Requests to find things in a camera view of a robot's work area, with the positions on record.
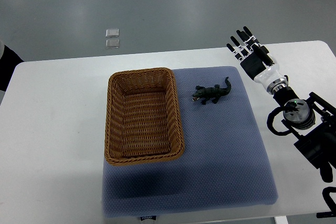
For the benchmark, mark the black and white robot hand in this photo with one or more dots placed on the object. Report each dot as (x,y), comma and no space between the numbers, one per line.
(256,60)

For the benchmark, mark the dark toy crocodile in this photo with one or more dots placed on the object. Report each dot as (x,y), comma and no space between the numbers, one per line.
(214,93)

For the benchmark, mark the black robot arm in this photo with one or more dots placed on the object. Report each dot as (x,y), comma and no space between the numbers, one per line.
(312,122)

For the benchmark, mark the brown wicker basket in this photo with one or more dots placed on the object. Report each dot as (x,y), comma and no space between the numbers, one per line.
(143,121)

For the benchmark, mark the blue-grey quilted mat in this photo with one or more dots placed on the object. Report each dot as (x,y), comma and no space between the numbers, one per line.
(224,163)

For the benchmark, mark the upper clear floor plate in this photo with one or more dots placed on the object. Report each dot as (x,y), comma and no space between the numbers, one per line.
(112,32)

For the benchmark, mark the black table control panel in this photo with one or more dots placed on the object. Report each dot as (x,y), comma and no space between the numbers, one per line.
(329,214)

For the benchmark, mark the dark object at left edge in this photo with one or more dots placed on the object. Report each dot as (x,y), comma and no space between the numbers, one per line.
(9,60)

